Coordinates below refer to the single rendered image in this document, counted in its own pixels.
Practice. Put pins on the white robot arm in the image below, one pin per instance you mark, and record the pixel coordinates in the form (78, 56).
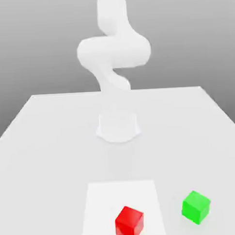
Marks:
(114, 51)

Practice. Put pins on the small green cube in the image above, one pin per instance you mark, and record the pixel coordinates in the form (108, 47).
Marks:
(196, 207)

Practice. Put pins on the small red cube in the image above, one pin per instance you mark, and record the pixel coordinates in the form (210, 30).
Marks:
(129, 223)

